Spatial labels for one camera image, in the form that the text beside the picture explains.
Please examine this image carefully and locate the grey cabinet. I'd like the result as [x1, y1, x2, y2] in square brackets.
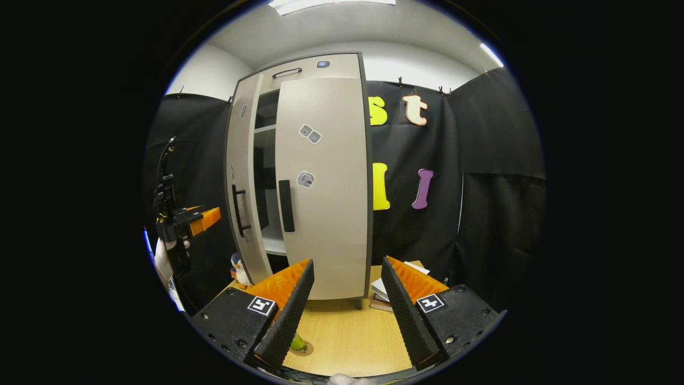
[224, 51, 373, 310]

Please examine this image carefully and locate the flat black door handle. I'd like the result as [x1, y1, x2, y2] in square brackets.
[278, 180, 296, 233]

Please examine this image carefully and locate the large ceiling light panel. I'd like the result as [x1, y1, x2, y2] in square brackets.
[267, 0, 397, 16]

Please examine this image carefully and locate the grey cabinet drawer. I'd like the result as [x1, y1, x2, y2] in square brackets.
[238, 53, 361, 91]

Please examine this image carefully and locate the grey cabinet door bar handle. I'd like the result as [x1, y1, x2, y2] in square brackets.
[226, 74, 274, 285]

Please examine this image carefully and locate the black bar door handle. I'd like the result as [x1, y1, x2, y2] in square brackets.
[231, 184, 252, 238]

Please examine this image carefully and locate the small ceiling light panel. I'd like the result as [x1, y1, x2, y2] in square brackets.
[479, 43, 504, 67]

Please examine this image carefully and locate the black backdrop cloth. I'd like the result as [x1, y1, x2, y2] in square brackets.
[143, 67, 547, 316]

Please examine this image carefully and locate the penguin toy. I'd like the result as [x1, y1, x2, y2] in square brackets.
[230, 252, 252, 289]

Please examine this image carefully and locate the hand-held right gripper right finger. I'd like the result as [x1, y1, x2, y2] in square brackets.
[380, 256, 507, 372]

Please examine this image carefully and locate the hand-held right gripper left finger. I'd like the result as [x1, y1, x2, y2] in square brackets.
[190, 259, 315, 371]

